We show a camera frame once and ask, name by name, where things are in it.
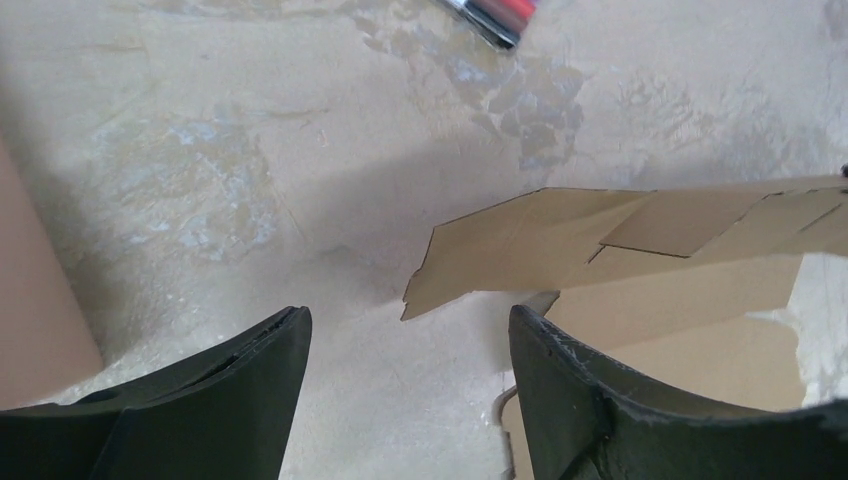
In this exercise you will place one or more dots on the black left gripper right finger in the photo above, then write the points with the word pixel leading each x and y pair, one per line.
pixel 588 416

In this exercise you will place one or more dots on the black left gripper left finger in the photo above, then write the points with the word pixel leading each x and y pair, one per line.
pixel 223 413

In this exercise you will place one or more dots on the brown cardboard box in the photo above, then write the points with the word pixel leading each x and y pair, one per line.
pixel 737 293

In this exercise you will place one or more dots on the pack of coloured markers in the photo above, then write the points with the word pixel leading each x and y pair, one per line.
pixel 500 23

